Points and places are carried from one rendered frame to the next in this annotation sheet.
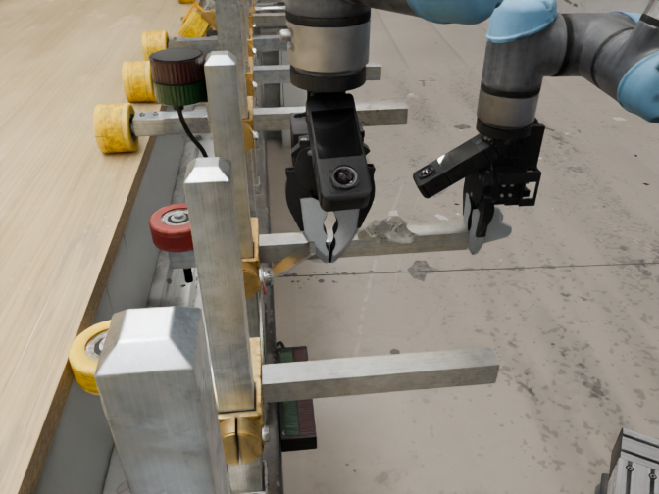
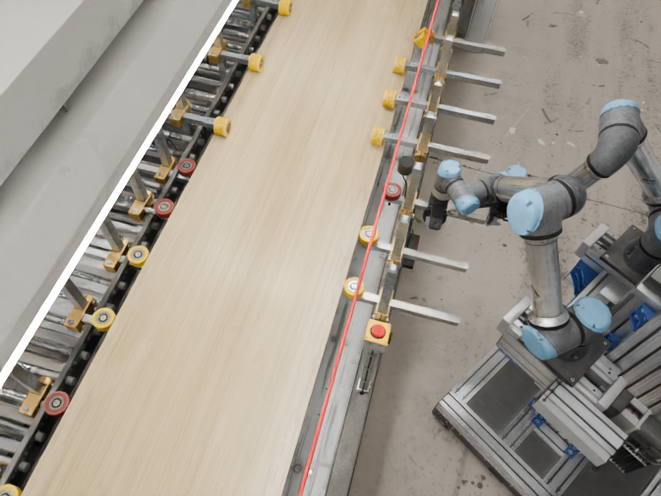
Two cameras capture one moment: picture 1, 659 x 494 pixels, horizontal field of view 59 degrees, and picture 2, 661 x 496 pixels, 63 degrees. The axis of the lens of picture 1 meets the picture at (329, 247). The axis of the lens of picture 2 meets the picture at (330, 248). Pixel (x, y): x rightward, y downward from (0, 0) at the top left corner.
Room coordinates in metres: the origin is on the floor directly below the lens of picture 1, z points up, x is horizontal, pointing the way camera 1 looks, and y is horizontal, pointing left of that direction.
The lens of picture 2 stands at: (-0.78, -0.02, 2.72)
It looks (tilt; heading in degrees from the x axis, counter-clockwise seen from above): 58 degrees down; 19
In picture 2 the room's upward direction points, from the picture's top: 4 degrees clockwise
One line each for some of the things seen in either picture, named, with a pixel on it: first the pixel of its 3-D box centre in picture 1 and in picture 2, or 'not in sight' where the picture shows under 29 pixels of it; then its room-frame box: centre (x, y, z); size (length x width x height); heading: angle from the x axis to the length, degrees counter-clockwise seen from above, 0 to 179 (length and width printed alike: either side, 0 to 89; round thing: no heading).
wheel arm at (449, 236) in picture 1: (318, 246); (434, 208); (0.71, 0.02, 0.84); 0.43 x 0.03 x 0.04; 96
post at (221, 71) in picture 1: (238, 234); (408, 202); (0.66, 0.12, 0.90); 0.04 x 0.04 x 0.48; 6
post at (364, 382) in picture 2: not in sight; (368, 366); (-0.10, 0.04, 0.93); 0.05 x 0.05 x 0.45; 6
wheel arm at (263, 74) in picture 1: (261, 74); (441, 108); (1.20, 0.14, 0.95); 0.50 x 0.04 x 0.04; 96
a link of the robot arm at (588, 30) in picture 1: (602, 48); not in sight; (0.73, -0.34, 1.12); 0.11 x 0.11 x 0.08; 4
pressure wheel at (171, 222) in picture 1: (183, 248); (390, 196); (0.69, 0.21, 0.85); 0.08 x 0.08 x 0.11
